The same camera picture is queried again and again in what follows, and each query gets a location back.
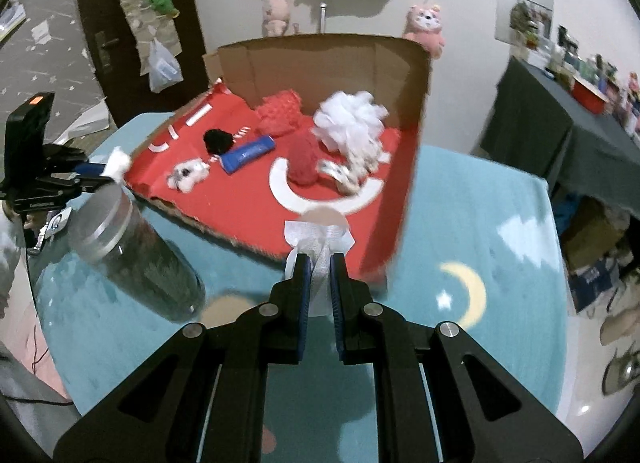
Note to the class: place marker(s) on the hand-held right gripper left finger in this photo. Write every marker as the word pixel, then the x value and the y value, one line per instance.
pixel 302 313

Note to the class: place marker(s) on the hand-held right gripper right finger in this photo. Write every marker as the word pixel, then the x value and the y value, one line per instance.
pixel 336 303

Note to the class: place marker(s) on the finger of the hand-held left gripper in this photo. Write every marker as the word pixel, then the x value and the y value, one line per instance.
pixel 92 170
pixel 97 184

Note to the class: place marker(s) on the white grey blue plush toy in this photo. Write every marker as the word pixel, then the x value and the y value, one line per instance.
pixel 119 163

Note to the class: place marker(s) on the beige plush with white tag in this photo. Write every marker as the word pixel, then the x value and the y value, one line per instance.
pixel 320 238

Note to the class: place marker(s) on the white fuzzy hair clip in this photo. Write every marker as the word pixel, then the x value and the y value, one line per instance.
pixel 187 174

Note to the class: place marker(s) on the cardboard box with red lining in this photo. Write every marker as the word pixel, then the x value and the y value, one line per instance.
pixel 240 203

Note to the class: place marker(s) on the black pompom scrunchie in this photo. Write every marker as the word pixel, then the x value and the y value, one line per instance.
pixel 219 141

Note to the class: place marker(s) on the red knitted plush ball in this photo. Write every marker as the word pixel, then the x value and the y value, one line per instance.
pixel 304 163

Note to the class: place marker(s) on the white mesh bath loofah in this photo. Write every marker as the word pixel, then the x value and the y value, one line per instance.
pixel 350 125

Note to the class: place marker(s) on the red mesh bath loofah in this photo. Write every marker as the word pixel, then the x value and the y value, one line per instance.
pixel 280 113

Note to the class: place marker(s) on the large glass jar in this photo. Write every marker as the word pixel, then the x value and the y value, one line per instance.
pixel 150 268

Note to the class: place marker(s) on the clear plastic bag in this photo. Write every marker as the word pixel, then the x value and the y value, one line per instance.
pixel 164 68

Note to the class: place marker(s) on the dark wooden door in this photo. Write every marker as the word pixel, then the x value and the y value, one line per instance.
pixel 90 3

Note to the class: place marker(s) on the beige hanging organiser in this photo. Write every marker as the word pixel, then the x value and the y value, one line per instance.
pixel 135 23

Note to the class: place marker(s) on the pink cloth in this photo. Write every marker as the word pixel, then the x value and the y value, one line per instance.
pixel 30 338

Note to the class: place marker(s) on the pink pig plush toy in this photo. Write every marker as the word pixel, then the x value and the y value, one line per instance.
pixel 277 10

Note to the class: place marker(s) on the brown box under table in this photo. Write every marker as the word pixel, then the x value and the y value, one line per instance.
pixel 590 233

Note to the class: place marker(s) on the side table with dark cloth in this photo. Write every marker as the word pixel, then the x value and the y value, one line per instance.
pixel 540 118

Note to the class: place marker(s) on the metal rod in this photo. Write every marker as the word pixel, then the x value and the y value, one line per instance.
pixel 325 13

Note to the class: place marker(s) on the beige shoe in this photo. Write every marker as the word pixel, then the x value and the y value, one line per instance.
pixel 620 328

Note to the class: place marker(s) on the pink lion plush toy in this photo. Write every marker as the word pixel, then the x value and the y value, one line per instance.
pixel 425 28

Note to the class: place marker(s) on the grey shoe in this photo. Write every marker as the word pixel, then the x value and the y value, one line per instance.
pixel 622 373

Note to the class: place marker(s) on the red basin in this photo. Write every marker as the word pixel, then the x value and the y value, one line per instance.
pixel 590 95

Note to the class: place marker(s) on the row of cosmetic bottles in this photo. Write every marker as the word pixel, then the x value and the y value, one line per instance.
pixel 590 68

